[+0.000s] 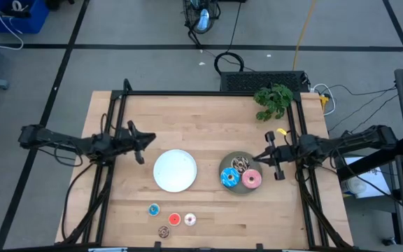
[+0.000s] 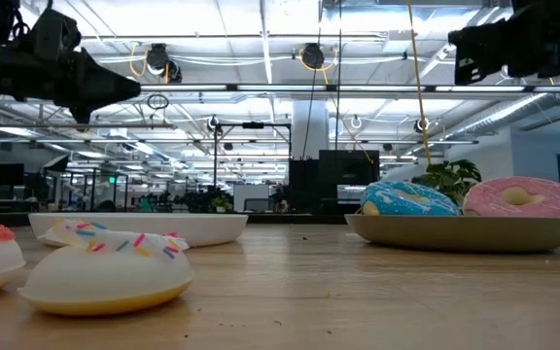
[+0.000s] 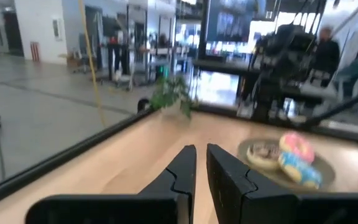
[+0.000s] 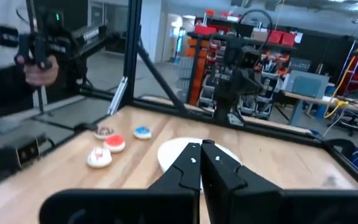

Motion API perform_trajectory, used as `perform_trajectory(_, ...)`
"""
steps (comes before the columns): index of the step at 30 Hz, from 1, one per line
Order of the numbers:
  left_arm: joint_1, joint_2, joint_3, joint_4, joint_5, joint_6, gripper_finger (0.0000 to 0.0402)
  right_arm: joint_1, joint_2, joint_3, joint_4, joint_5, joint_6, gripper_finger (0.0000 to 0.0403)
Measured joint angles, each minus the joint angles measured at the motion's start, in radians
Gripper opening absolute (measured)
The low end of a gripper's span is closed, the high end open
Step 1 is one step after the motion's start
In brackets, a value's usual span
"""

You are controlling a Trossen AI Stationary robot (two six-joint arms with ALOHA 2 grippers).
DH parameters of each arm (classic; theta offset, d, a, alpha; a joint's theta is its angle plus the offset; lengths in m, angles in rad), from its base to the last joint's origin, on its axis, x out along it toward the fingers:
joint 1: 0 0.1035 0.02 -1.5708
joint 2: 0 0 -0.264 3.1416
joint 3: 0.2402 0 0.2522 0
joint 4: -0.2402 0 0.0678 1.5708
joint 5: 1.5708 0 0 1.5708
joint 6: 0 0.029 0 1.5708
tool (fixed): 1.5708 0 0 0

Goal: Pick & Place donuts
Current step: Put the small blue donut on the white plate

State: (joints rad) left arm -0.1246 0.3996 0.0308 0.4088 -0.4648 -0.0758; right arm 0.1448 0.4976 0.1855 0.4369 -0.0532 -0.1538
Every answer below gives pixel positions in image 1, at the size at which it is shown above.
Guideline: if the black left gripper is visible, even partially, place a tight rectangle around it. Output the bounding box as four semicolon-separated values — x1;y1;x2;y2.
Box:
112;120;157;166

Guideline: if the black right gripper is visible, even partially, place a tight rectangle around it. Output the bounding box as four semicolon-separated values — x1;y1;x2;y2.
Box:
253;131;301;181

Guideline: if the large pink frosted donut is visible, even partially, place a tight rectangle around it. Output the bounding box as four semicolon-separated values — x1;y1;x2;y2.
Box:
241;168;263;190

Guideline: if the large chocolate frosted donut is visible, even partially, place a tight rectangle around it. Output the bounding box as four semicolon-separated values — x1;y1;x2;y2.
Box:
230;155;251;175

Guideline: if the large blue frosted donut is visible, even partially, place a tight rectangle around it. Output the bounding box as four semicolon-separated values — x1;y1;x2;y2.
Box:
220;167;241;188

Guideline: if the small red frosted donut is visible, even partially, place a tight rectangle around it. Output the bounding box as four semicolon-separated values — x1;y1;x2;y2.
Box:
167;212;182;227

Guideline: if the small white sprinkled donut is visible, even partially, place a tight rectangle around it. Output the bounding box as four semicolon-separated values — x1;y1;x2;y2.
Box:
183;212;197;227

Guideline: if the grey round plate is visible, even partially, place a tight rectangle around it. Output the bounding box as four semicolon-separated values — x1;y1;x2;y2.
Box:
218;150;264;196

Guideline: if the white round plate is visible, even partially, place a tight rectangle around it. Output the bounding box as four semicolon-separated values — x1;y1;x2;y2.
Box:
153;148;199;194

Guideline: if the green potted plant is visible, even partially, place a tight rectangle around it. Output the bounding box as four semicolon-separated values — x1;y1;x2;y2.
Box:
253;83;295;123

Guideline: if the black computer tower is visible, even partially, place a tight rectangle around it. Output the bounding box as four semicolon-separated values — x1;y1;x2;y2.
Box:
219;70;310;93

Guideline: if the white round roll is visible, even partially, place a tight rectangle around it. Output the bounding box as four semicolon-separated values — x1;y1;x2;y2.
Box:
347;176;367;195

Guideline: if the white paper sheet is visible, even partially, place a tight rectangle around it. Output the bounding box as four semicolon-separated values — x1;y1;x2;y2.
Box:
340;155;392;200

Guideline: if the black floor fan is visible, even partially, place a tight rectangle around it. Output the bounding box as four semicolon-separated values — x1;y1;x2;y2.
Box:
181;0;222;49

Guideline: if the blue plastic bin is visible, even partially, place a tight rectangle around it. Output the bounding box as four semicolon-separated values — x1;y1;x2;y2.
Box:
0;0;50;35

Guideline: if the black aluminium table frame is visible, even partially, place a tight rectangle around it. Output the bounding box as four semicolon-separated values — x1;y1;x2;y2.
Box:
55;78;355;251

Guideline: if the white power cable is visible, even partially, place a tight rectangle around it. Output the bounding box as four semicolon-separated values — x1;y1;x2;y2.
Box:
311;83;338;117

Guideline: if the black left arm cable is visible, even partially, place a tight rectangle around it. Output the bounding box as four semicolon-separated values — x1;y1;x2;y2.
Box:
60;161;96;243

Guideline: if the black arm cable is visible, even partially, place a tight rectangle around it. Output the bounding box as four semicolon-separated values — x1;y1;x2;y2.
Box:
60;161;96;243
339;164;403;222

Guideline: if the black hanging coiled cable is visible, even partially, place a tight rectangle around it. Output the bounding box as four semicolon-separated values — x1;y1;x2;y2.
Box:
201;0;246;75

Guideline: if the thin black floor cable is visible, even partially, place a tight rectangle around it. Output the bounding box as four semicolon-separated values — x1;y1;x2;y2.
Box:
322;83;398;97
327;93;399;134

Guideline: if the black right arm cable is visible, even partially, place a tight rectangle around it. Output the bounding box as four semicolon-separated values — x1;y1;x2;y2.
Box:
339;164;403;222

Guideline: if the yellow hanging cable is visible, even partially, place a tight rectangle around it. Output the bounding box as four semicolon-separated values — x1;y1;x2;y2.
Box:
291;0;318;71

